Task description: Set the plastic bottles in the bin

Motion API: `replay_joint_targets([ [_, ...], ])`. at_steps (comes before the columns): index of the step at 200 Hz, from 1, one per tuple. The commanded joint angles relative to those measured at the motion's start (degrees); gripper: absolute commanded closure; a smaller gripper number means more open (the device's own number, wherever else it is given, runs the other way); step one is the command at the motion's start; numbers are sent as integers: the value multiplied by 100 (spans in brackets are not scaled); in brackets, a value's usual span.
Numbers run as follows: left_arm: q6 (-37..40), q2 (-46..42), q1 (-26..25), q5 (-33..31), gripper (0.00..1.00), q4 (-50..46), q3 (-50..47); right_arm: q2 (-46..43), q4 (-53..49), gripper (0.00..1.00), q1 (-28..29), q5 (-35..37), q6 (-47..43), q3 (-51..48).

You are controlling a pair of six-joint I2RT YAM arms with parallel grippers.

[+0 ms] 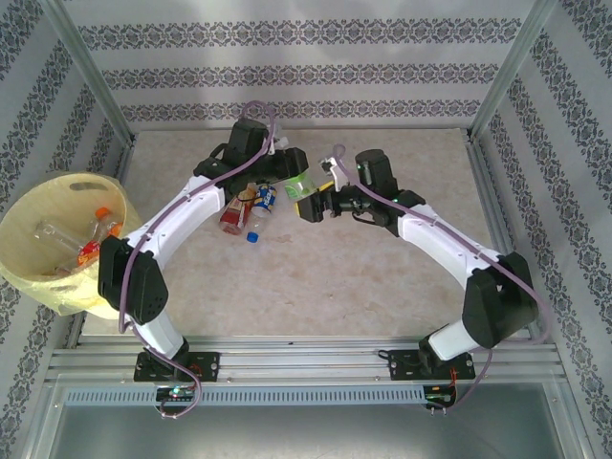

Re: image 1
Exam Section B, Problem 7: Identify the orange label plastic bottle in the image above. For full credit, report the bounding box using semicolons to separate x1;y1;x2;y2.
71;240;104;269

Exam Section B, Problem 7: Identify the green label white cap bottle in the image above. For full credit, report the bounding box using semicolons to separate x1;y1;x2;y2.
284;173;317;203

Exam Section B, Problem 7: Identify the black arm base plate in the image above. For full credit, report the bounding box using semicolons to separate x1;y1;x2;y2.
386;350;477;383
133;350;222;383

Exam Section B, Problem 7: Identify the small controller board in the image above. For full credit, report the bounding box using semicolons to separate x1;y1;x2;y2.
156;385;197;403
423;389;456;408

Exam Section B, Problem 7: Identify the grey metal base panel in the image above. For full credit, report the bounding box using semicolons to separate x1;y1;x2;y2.
47;405;582;459

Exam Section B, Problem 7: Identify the aluminium frame post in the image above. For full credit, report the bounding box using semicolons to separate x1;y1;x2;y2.
45;0;138;144
467;0;560;140

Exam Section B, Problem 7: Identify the grey slotted cable duct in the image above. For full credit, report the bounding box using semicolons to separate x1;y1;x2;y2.
64;384;427;407

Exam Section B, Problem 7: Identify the orange cap plastic bottle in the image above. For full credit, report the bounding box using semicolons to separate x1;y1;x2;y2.
89;206;124;241

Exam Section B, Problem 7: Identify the cream plastic bin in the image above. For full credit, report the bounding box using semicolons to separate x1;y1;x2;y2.
0;169;143;321

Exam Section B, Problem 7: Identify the yellow plastic bin bag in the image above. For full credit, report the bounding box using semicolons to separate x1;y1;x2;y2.
0;267;104;319

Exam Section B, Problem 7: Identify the Pocari Sweat plastic bottle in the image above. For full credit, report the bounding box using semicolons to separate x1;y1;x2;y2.
31;218;83;258

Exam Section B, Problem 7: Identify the blue yellow label bottle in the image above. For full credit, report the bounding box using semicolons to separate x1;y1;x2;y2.
249;182;280;230

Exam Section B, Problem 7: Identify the red tea bottle white cap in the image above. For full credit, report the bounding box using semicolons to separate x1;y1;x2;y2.
218;181;257;236

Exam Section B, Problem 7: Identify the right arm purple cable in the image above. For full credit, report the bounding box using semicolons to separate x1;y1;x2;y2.
332;142;551;415

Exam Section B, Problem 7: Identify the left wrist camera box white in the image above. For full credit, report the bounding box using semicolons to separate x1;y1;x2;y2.
271;124;292;155

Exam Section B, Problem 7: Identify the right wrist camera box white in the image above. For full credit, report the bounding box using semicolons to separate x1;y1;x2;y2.
318;153;354;188

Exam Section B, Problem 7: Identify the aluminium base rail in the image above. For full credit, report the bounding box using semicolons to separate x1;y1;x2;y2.
52;334;560;383

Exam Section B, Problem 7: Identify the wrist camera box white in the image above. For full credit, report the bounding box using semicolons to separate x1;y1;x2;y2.
271;124;292;155
318;153;354;188

